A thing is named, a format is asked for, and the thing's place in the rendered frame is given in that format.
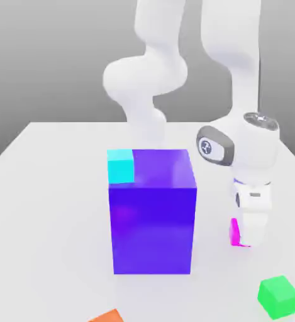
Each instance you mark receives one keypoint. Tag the small cyan cube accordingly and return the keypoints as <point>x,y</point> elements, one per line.
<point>120,168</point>

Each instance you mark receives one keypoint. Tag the large purple box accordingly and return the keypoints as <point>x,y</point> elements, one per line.
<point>152,226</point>

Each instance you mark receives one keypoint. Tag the small magenta cube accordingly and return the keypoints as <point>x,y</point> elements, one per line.
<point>234,232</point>

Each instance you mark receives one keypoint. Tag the small green cube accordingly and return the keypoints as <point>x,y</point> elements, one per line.
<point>278,298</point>

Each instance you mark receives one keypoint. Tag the small orange cube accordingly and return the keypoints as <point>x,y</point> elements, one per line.
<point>107,317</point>

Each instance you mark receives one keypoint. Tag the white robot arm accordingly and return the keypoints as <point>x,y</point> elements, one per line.
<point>159,73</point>

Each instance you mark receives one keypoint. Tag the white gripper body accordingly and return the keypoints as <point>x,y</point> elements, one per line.
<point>254,224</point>

